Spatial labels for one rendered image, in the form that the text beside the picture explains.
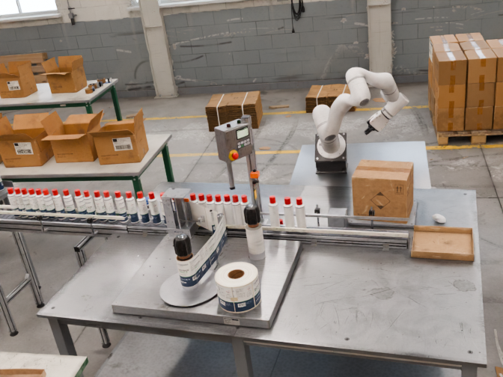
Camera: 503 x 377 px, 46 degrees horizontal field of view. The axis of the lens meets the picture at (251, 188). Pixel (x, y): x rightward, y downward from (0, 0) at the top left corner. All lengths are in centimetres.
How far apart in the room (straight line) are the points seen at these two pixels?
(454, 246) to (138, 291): 163
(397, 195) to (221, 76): 597
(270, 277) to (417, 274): 71
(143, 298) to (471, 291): 155
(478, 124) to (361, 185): 336
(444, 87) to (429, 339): 407
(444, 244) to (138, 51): 683
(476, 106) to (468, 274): 363
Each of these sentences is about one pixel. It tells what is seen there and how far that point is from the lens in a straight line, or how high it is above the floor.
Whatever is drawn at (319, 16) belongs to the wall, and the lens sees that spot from 852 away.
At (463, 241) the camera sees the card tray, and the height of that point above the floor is 83.
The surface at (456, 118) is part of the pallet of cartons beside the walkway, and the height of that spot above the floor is 28.
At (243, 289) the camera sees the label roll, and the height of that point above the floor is 101.
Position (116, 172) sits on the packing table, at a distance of 473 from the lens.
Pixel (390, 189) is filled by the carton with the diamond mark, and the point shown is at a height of 106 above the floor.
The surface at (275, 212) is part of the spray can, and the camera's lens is 328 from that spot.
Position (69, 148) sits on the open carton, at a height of 91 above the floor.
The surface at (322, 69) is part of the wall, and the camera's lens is 869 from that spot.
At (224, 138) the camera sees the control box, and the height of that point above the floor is 144.
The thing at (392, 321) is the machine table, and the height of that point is 83.
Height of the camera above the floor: 256
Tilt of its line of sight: 26 degrees down
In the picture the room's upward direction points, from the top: 8 degrees counter-clockwise
